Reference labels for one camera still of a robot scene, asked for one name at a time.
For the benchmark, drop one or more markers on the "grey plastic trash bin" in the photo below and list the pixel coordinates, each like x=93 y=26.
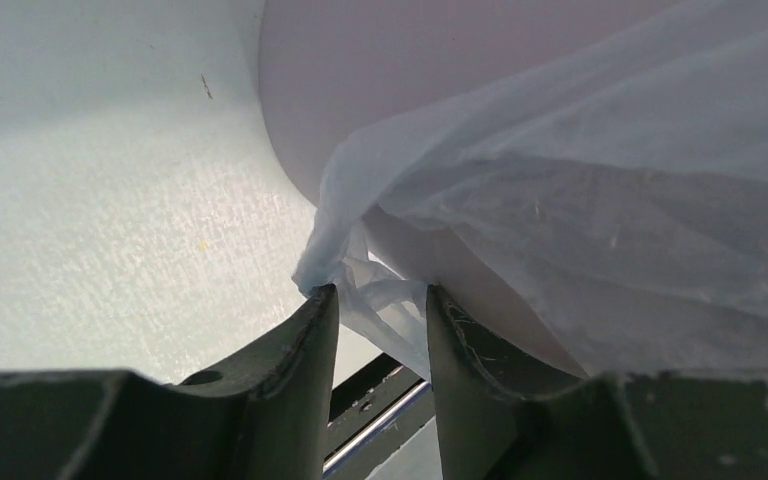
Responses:
x=329 y=68

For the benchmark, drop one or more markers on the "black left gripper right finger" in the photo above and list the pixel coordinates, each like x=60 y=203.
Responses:
x=503 y=414

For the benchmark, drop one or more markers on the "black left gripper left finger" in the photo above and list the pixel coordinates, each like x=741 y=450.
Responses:
x=260 y=413

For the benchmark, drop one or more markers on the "blue translucent trash bag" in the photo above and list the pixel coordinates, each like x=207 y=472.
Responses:
x=621 y=192

